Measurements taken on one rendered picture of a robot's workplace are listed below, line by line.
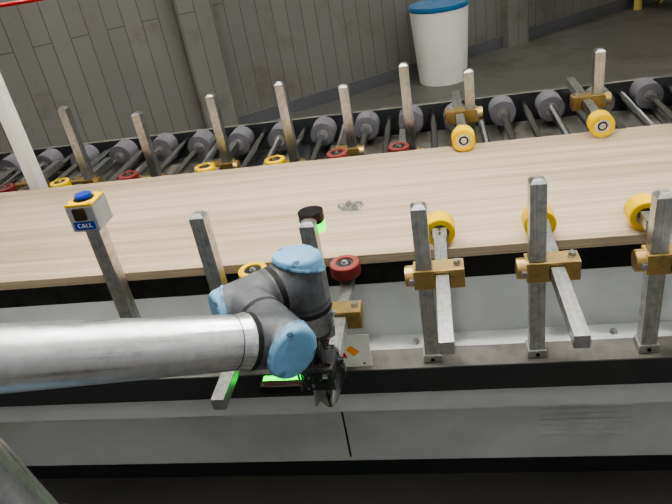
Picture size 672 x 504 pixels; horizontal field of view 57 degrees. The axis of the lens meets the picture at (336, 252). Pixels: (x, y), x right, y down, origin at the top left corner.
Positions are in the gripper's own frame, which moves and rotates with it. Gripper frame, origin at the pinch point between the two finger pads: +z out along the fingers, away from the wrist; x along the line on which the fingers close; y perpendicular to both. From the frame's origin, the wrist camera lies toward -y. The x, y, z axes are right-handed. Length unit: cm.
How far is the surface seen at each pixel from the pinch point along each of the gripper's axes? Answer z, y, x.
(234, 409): 28, -27, -35
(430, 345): 6.9, -25.4, 20.6
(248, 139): -3, -172, -61
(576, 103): -15, -133, 76
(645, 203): -16, -47, 74
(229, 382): -0.9, -5.4, -23.6
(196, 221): -32.4, -24.2, -29.1
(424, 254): -19.1, -24.8, 21.3
